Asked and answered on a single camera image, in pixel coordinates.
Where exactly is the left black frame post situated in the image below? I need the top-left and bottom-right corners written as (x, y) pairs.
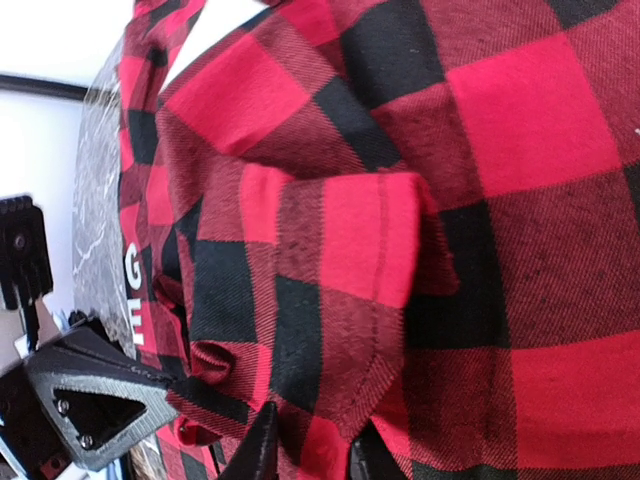
top-left (0, 74), bottom-right (88, 101)

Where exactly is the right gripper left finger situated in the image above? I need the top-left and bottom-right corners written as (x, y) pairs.
top-left (219, 402), bottom-right (279, 480)

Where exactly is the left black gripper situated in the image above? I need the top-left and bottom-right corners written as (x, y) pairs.
top-left (1, 195), bottom-right (178, 471)

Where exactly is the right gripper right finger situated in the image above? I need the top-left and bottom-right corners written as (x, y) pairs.
top-left (350, 430), bottom-right (400, 480)

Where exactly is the red black plaid shirt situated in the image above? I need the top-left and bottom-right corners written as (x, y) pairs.
top-left (119, 1), bottom-right (639, 479)

